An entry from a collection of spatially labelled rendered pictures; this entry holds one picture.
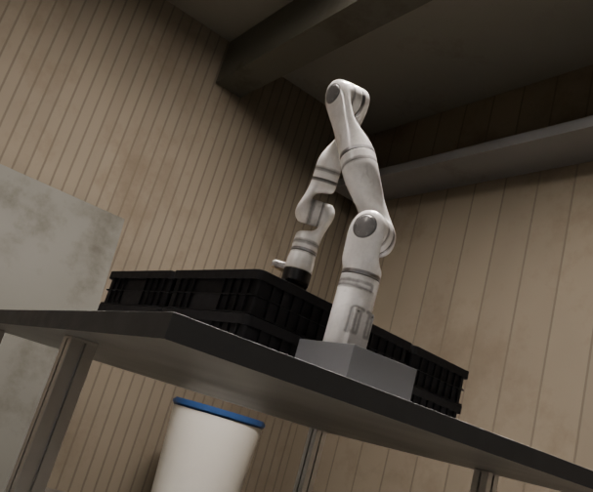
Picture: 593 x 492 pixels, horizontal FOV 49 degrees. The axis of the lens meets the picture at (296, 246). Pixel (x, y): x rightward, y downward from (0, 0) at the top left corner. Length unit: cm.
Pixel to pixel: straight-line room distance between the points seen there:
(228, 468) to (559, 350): 171
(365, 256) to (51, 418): 75
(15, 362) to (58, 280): 46
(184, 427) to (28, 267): 112
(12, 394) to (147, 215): 131
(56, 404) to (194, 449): 202
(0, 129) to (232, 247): 154
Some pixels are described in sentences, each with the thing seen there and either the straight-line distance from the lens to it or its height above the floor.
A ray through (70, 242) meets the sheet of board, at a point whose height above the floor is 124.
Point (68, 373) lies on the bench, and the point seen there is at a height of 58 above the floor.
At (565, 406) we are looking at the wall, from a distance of 326.
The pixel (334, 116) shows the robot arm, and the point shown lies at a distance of 173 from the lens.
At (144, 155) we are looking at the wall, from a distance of 409.
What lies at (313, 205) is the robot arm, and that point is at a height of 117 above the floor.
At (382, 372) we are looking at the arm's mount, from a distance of 140.
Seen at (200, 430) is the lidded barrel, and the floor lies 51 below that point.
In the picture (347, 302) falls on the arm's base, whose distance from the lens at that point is 146.
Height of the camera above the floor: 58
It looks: 16 degrees up
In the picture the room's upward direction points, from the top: 16 degrees clockwise
